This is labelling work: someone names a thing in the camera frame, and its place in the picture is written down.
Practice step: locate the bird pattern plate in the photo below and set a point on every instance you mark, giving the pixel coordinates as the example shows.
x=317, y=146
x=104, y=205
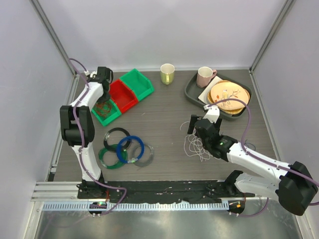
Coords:
x=229, y=93

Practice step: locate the white napkin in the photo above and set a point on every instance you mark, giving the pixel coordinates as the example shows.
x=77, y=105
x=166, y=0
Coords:
x=203, y=97

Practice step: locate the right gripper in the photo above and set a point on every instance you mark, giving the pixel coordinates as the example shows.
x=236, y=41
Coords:
x=194, y=118

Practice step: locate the red bin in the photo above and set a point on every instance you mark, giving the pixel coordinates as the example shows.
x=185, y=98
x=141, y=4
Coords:
x=122, y=96

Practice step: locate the far green bin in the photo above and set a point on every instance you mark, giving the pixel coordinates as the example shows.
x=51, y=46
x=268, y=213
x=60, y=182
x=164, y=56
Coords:
x=138, y=83

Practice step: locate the dark grey tray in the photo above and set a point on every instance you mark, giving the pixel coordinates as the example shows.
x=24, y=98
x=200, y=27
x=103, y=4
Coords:
x=192, y=92

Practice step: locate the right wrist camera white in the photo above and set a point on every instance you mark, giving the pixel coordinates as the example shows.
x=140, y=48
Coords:
x=212, y=113

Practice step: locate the lower wooden plate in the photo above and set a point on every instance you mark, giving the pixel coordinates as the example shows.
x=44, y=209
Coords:
x=211, y=102

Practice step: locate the green bin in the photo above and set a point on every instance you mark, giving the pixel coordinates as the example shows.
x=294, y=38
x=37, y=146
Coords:
x=138, y=83
x=106, y=112

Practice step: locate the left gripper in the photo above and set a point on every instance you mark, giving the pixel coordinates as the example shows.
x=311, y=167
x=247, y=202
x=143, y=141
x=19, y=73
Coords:
x=105, y=98

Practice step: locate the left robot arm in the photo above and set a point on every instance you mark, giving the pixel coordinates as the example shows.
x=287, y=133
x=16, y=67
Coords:
x=77, y=128

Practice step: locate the slotted cable duct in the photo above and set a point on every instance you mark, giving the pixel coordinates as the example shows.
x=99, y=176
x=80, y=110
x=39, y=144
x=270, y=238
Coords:
x=100, y=206

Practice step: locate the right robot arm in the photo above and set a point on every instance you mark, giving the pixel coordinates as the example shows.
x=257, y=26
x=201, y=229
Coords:
x=290, y=184

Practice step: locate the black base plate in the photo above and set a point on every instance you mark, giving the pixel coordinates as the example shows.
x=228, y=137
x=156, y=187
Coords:
x=162, y=192

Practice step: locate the aluminium frame post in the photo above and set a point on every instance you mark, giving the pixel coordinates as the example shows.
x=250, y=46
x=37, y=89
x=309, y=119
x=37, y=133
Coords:
x=50, y=30
x=288, y=4

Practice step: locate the right aluminium frame post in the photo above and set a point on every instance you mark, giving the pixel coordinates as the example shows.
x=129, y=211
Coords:
x=288, y=4

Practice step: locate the yellow-green mug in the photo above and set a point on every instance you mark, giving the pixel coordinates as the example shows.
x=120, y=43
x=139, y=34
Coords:
x=167, y=73

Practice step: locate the left aluminium frame post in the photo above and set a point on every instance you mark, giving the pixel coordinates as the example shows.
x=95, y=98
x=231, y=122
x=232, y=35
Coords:
x=50, y=30

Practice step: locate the near green bin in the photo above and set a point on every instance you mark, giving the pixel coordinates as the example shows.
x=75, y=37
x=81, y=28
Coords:
x=106, y=112

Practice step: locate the pink mug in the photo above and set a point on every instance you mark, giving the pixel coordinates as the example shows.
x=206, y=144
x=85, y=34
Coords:
x=204, y=76

